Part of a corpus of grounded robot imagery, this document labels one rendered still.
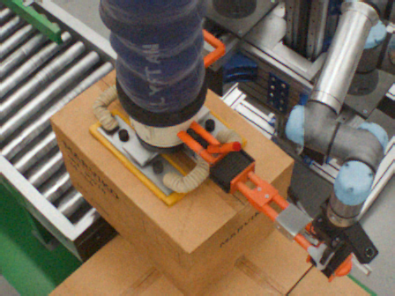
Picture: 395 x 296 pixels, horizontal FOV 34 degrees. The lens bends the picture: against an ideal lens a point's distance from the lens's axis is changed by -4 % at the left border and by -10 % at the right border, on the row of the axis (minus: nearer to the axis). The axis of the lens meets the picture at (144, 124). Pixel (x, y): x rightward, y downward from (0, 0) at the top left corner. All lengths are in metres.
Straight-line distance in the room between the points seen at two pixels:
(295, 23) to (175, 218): 0.81
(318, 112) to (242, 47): 0.93
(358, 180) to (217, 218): 0.58
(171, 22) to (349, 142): 0.44
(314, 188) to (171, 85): 1.37
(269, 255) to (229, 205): 0.55
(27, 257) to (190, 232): 1.36
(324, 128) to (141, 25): 0.43
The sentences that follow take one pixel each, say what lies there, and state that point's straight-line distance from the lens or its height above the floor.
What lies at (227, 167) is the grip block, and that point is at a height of 1.22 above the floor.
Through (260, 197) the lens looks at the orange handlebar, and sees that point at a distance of 1.62.
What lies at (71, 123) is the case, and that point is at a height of 1.07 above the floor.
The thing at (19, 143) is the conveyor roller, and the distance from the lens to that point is 2.60.
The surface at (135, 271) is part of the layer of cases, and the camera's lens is 2.27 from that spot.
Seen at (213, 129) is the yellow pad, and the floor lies 1.10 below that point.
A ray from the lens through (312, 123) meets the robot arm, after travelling 1.35.
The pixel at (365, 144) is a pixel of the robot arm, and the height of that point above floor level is 1.54.
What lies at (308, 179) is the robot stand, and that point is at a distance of 2.82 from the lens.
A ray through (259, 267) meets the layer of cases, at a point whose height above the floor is 0.54.
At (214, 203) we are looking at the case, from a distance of 1.77.
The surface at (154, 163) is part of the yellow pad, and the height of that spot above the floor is 1.12.
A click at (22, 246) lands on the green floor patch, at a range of 3.00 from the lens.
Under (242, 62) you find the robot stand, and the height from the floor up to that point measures 0.90.
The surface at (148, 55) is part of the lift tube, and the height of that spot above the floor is 1.54.
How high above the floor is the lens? 2.64
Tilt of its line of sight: 55 degrees down
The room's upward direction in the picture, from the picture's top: 9 degrees counter-clockwise
